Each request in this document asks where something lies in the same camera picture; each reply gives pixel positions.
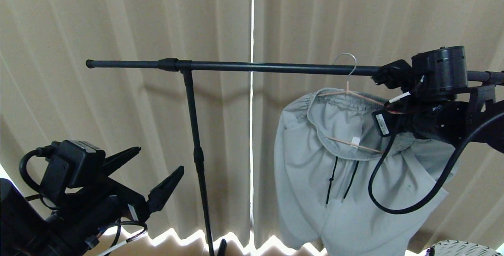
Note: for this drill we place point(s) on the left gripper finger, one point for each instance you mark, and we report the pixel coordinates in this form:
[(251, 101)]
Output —
[(118, 160), (163, 193)]

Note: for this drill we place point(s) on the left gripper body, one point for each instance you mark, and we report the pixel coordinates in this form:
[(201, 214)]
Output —
[(90, 212)]

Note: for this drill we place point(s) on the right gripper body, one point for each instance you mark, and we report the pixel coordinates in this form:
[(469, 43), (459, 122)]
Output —
[(433, 122)]

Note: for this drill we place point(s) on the pink clothes hanger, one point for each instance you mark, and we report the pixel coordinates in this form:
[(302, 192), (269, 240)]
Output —
[(354, 67)]

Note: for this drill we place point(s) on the pale grey shorts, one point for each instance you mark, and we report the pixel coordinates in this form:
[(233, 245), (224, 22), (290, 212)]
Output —
[(334, 216)]

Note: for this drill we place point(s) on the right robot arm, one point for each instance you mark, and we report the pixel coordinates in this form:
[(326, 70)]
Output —
[(441, 67)]

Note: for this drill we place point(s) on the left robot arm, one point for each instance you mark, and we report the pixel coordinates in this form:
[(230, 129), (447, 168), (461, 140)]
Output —
[(15, 216)]

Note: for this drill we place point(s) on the white laundry basket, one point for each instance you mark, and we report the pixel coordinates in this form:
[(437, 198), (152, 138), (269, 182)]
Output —
[(460, 248)]

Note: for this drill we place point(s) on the black clothes rack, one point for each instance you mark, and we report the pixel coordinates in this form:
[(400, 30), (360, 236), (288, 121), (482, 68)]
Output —
[(256, 67)]

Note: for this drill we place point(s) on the beige curtain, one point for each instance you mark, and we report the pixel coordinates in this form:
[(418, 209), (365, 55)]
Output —
[(98, 12)]

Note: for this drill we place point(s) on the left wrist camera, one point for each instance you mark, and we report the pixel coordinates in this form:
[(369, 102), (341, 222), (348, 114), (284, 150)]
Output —
[(75, 165)]

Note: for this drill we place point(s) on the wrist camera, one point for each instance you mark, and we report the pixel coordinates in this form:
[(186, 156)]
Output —
[(75, 165), (393, 75)]

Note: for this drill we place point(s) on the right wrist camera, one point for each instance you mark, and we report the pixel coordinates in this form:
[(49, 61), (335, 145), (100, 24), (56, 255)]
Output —
[(393, 75)]

